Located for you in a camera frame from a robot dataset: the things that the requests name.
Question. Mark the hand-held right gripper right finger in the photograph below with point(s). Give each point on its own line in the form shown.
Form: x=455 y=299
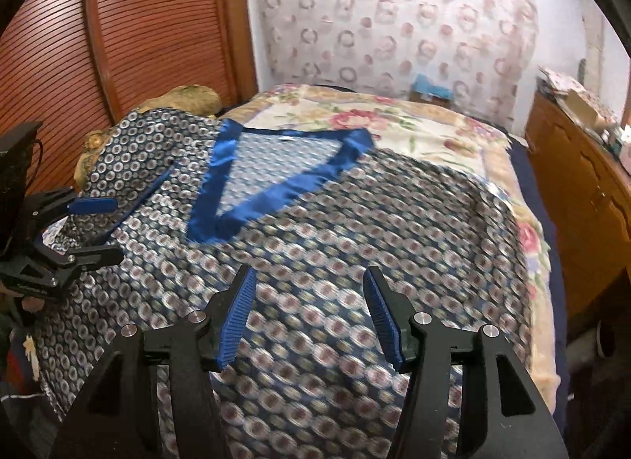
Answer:
x=382 y=316

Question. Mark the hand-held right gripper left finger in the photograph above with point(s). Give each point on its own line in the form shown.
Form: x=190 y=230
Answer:
x=239 y=321

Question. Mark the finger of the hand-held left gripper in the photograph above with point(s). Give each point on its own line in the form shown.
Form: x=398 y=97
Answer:
x=93 y=257
x=93 y=206

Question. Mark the dark checkered patterned blanket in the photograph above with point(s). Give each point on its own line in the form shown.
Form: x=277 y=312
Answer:
x=320 y=222

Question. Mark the yellow-brown pillow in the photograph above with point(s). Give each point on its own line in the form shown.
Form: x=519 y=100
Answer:
x=192 y=96

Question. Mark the navy printed cloth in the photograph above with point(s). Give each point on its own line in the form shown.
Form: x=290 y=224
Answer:
x=15 y=390

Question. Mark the navy bed sheet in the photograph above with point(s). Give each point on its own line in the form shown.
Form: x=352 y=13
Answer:
x=540 y=212

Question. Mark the wooden slatted sliding door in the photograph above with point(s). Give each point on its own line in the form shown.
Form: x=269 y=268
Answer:
x=148 y=20

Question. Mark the cream floral blanket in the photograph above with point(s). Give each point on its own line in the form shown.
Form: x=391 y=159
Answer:
x=345 y=111

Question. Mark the small blue box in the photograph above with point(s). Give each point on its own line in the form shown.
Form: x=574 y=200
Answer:
x=431 y=89

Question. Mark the wooden cabinet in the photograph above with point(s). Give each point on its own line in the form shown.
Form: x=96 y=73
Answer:
x=581 y=192

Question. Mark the clutter on cabinet top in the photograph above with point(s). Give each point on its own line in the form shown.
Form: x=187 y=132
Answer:
x=577 y=99

